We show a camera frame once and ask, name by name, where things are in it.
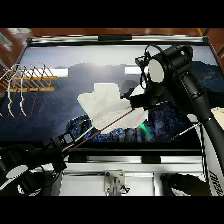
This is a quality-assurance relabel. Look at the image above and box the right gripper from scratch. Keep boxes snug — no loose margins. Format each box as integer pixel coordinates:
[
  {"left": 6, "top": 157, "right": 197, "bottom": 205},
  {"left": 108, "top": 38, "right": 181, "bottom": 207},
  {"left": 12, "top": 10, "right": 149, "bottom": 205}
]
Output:
[{"left": 129, "top": 93, "right": 154, "bottom": 110}]

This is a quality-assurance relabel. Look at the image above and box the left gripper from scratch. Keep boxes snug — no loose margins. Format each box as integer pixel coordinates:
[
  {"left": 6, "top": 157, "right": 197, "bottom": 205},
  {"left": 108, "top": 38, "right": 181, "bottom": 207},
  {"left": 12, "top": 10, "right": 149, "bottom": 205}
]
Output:
[{"left": 49, "top": 131, "right": 76, "bottom": 158}]

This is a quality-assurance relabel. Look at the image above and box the white T-shirt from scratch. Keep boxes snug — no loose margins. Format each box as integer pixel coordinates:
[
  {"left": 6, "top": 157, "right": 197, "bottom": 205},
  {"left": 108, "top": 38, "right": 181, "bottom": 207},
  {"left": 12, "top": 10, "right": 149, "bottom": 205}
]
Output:
[{"left": 77, "top": 82, "right": 150, "bottom": 135}]

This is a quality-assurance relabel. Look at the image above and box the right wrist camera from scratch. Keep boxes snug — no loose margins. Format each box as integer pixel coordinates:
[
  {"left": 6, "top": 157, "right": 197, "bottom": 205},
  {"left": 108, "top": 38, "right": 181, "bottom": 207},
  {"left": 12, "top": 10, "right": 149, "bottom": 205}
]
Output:
[{"left": 134, "top": 50, "right": 150, "bottom": 70}]

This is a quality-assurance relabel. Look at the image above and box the black cable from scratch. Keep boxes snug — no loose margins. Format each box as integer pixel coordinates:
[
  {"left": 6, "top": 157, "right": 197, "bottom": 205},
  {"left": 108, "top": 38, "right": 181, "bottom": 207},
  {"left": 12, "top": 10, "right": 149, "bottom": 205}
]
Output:
[{"left": 144, "top": 43, "right": 168, "bottom": 57}]

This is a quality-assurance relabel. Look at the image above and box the silver frame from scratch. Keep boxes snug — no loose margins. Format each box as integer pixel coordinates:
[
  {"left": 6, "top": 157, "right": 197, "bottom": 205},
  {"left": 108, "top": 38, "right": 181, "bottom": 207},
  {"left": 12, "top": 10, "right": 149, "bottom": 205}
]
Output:
[{"left": 30, "top": 154, "right": 210, "bottom": 197}]

